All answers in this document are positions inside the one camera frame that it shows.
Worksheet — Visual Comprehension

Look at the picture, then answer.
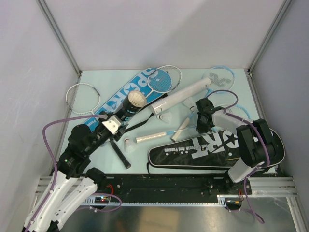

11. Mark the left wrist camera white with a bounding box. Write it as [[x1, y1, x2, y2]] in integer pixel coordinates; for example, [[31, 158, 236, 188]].
[[102, 115, 122, 135]]

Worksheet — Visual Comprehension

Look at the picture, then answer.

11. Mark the aluminium frame post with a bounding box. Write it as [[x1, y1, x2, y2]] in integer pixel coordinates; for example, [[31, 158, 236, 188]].
[[36, 0, 82, 77], [248, 0, 294, 73]]

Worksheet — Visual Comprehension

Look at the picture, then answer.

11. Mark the left aluminium frame post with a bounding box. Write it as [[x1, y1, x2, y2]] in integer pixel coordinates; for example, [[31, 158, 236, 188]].
[[36, 0, 82, 77]]

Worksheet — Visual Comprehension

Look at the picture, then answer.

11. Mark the blue racket cover bag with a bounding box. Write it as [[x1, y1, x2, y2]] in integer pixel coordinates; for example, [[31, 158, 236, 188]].
[[84, 67, 172, 136]]

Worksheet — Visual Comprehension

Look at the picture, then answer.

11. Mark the right aluminium frame post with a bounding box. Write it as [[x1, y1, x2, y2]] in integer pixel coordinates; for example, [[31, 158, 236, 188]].
[[248, 0, 294, 73]]

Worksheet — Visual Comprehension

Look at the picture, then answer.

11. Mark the black racket cover bag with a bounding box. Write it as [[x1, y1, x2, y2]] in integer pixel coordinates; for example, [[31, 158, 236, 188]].
[[147, 128, 285, 170]]

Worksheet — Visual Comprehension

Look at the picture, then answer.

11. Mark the plastic shuttlecock front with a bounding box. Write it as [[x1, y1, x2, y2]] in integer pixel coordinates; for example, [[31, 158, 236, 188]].
[[124, 138, 137, 153]]

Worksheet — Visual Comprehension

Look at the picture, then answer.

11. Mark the black shuttlecock tube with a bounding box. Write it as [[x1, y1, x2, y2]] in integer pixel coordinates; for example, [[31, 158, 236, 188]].
[[113, 96, 143, 124]]

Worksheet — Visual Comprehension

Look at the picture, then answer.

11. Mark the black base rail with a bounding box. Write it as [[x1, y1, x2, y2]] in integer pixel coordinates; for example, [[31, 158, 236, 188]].
[[72, 169, 244, 206]]

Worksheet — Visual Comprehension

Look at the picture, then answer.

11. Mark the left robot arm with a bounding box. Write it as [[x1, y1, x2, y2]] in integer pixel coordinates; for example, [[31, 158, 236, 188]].
[[23, 119, 122, 232]]

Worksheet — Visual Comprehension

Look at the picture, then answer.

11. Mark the white racket on blue bag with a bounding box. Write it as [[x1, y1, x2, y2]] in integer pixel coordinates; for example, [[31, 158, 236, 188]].
[[138, 65, 182, 107]]

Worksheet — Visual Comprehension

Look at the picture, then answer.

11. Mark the blue racket far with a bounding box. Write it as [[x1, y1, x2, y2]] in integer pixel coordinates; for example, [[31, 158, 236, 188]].
[[170, 66, 235, 142]]

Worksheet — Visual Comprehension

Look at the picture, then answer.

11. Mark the white racket black grip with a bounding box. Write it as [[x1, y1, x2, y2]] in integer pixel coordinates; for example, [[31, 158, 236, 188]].
[[66, 83, 131, 169]]

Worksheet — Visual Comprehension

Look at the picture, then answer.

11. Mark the blue racket near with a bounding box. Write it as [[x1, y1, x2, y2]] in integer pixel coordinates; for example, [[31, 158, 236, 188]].
[[135, 104, 251, 143]]

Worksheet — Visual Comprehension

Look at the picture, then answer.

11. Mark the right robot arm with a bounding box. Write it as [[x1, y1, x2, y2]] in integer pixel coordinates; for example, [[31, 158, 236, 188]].
[[195, 98, 279, 194]]

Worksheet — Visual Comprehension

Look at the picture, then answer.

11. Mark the white shuttlecock tube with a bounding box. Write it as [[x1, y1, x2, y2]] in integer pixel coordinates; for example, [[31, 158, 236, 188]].
[[150, 77, 211, 115]]

